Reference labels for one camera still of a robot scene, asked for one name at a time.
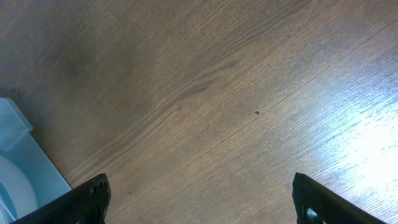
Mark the clear plastic storage bin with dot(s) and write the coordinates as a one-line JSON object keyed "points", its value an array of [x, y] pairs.
{"points": [[18, 146]]}

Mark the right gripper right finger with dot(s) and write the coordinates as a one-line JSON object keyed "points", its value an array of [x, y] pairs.
{"points": [[314, 203]]}

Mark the cream white cup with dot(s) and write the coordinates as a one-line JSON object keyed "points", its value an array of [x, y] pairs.
{"points": [[17, 195]]}

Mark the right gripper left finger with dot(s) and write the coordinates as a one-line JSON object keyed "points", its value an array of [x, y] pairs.
{"points": [[87, 203]]}

